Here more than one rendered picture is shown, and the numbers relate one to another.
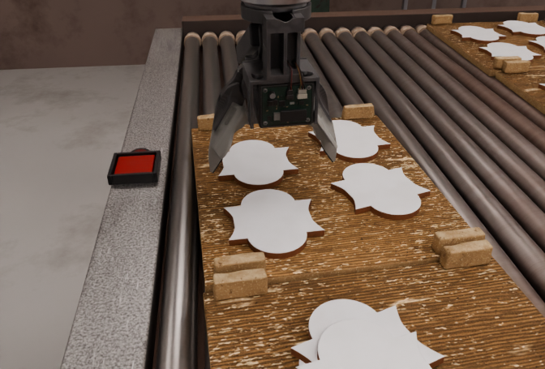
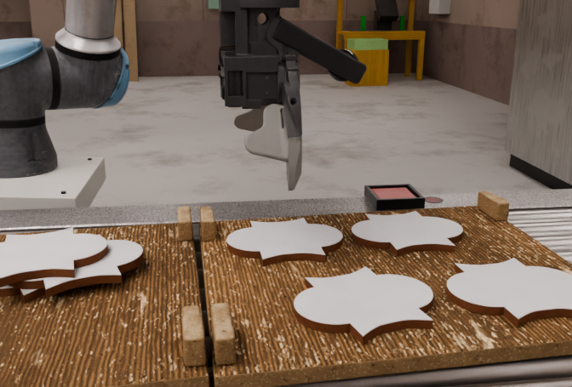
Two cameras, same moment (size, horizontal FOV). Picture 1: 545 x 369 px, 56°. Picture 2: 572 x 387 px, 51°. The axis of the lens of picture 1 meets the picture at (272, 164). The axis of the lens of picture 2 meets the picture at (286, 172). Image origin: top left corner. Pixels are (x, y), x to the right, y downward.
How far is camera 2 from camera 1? 0.88 m
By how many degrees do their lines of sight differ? 82
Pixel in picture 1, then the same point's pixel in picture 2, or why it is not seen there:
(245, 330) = (142, 235)
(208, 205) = (317, 218)
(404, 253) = not seen: hidden behind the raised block
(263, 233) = (259, 232)
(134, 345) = (160, 219)
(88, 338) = (173, 207)
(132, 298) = not seen: hidden behind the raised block
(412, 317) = (119, 302)
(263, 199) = (319, 232)
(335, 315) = (122, 248)
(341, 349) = (76, 240)
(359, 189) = (353, 281)
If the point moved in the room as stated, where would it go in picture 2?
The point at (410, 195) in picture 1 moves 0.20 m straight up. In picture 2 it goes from (343, 316) to (349, 96)
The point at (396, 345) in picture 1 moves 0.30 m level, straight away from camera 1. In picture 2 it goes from (65, 259) to (352, 306)
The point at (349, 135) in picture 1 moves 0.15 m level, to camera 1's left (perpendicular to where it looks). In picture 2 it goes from (525, 285) to (479, 230)
